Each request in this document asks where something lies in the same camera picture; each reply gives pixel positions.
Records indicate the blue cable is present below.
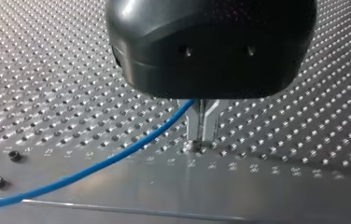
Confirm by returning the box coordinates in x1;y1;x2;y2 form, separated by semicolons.
0;99;196;212

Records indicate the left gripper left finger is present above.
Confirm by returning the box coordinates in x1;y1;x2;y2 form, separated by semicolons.
176;98;203;143

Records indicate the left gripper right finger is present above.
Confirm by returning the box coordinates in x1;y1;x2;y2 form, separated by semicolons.
201;99;231;144

